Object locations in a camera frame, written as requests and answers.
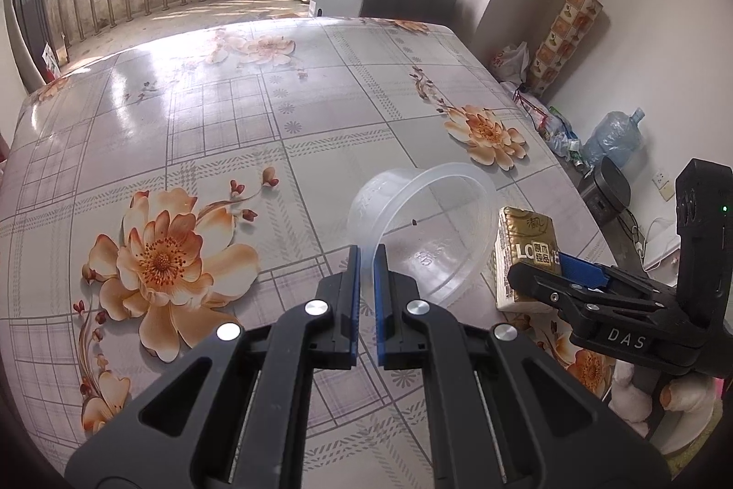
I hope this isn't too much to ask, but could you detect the clear plastic bowl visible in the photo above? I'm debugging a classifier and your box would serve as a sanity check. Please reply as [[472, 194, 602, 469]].
[[347, 163, 499, 307]]

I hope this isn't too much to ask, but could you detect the white gloved right hand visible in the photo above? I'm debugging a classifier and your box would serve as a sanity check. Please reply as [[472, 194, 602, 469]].
[[609, 361, 722, 456]]

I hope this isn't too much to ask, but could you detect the grey rice cooker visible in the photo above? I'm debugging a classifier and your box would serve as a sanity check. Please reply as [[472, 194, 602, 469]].
[[578, 156, 631, 227]]

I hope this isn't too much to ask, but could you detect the large water jug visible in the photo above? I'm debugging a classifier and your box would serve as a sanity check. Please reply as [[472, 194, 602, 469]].
[[581, 108, 645, 169]]

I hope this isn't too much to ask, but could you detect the floral plastic tablecloth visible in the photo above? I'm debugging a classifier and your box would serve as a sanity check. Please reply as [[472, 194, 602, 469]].
[[1, 19, 613, 472]]

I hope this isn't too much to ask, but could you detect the white plastic bag on floor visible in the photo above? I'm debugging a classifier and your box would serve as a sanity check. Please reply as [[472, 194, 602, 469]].
[[489, 41, 531, 86]]

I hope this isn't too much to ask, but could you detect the patterned paper roll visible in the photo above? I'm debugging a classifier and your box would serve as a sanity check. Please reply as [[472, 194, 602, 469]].
[[525, 0, 602, 97]]

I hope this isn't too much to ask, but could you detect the grey cabinet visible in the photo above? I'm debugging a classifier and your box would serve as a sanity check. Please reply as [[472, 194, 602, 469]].
[[309, 0, 456, 25]]

